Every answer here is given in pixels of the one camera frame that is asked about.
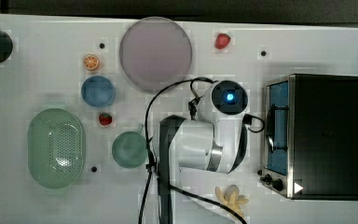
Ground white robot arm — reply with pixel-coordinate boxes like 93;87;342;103
153;80;248;224

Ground green oval strainer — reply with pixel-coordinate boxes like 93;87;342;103
27;108;86;189

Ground pink round plate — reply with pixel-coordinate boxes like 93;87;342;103
119;17;192;91

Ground red strawberry toy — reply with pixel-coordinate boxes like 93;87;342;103
99;113;113;126
214;34;231;49

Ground red strawberry far toy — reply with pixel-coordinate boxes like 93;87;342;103
214;34;231;49

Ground blue bowl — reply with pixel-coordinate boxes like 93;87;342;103
81;76;116;107

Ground peeled banana toy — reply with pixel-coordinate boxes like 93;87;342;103
215;185;249;217

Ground orange slice toy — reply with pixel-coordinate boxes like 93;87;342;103
83;54;101;71

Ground toaster oven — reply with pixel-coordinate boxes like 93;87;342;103
258;74;358;201

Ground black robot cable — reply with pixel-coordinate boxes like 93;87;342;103
138;77;248;224

